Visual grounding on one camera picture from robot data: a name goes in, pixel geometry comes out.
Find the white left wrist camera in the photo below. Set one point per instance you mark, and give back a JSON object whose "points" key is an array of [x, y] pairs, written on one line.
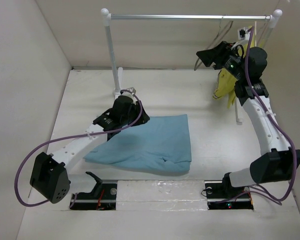
{"points": [[128, 92]]}

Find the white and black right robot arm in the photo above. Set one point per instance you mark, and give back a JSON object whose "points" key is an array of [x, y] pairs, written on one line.
{"points": [[249, 85]]}

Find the silver and white clothes rack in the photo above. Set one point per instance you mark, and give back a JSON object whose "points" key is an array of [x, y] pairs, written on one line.
{"points": [[157, 44]]}

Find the silver metal hanger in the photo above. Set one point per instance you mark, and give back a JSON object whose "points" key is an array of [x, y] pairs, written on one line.
{"points": [[222, 32]]}

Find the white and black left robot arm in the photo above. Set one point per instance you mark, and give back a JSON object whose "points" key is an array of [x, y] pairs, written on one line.
{"points": [[50, 171]]}

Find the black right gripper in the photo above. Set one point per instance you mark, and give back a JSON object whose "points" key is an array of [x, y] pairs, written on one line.
{"points": [[217, 54]]}

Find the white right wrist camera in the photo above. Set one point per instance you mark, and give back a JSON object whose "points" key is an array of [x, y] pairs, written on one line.
{"points": [[243, 34]]}

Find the light blue trousers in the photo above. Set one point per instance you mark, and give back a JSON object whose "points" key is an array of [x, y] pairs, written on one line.
{"points": [[161, 146]]}

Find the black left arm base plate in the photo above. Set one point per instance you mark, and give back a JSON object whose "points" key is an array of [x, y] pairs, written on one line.
{"points": [[95, 194]]}

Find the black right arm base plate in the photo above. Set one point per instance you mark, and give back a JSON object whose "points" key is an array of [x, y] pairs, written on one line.
{"points": [[220, 198]]}

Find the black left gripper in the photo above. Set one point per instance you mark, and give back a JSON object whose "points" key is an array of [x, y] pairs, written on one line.
{"points": [[143, 119]]}

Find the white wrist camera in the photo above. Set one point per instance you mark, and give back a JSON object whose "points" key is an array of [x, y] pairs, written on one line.
{"points": [[243, 34], [128, 92]]}

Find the yellow-green garment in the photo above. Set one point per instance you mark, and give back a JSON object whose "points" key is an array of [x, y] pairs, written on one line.
{"points": [[225, 85]]}

